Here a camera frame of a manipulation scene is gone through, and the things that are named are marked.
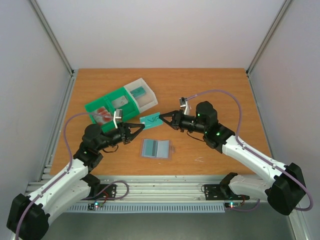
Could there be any grey card in green bin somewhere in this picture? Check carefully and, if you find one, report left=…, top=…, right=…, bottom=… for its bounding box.
left=111, top=95, right=129, bottom=109

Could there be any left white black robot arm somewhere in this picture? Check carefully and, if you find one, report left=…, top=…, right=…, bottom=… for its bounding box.
left=6, top=122, right=145, bottom=240

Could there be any right aluminium corner post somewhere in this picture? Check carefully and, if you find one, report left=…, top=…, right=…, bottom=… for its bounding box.
left=245, top=0, right=294, bottom=78

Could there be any small circuit board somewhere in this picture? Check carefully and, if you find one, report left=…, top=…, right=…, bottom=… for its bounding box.
left=87, top=202, right=104, bottom=211
left=224, top=201, right=244, bottom=209

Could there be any white translucent plastic bin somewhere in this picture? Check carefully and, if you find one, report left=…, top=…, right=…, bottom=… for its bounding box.
left=124, top=78, right=158, bottom=113

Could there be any pink card holder wallet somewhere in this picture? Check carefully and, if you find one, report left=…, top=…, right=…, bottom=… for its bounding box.
left=140, top=138, right=174, bottom=160

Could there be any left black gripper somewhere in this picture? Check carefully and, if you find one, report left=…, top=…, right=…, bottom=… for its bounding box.
left=96, top=122, right=146, bottom=151

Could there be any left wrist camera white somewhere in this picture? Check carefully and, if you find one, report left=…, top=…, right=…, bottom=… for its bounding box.
left=113, top=108, right=123, bottom=129

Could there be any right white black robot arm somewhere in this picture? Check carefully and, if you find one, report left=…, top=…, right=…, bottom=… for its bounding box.
left=159, top=101, right=307, bottom=216

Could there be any left small circuit board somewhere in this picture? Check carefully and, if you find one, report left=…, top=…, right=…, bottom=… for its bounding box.
left=87, top=202, right=104, bottom=211

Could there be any aluminium rail frame front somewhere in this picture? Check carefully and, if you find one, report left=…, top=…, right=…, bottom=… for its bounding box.
left=24, top=174, right=298, bottom=203

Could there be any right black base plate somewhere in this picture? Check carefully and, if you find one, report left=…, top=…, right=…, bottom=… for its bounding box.
left=201, top=184, right=250, bottom=201

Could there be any red circle white card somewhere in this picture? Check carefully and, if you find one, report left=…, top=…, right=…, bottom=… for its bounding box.
left=95, top=111, right=113, bottom=126

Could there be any aluminium corner post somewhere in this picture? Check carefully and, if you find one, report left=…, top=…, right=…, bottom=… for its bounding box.
left=245, top=0, right=294, bottom=78
left=28, top=0, right=74, bottom=77

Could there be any grey slotted cable duct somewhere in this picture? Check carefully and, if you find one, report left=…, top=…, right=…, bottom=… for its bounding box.
left=66, top=202, right=225, bottom=214

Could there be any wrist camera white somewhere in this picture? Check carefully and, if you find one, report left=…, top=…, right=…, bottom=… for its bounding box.
left=179, top=97, right=191, bottom=115
left=113, top=108, right=123, bottom=129

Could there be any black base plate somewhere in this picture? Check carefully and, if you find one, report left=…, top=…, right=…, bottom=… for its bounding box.
left=201, top=184, right=250, bottom=201
left=84, top=184, right=117, bottom=200

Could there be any teal card in white bin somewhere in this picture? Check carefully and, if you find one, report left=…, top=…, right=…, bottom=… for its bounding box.
left=130, top=86, right=146, bottom=99

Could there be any green plastic bin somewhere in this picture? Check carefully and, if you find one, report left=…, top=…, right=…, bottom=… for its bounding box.
left=84, top=87, right=140, bottom=122

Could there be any teal credit card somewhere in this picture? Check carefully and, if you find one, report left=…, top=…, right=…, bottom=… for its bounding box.
left=139, top=112, right=163, bottom=130

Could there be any left aluminium corner post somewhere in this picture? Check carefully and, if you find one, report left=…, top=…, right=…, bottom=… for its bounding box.
left=28, top=0, right=74, bottom=77

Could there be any red circle card in bin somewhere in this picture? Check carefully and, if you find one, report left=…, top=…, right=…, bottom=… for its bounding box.
left=92, top=106, right=111, bottom=118

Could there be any right small circuit board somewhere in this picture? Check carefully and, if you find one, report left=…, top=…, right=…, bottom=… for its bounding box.
left=224, top=201, right=244, bottom=209

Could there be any teal striped card in holder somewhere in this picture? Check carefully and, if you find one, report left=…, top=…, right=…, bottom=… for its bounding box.
left=141, top=139, right=158, bottom=158

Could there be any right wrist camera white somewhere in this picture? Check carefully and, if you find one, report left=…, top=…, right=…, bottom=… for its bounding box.
left=179, top=97, right=191, bottom=115

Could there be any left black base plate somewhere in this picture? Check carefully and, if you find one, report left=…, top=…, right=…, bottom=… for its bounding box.
left=84, top=184, right=117, bottom=200

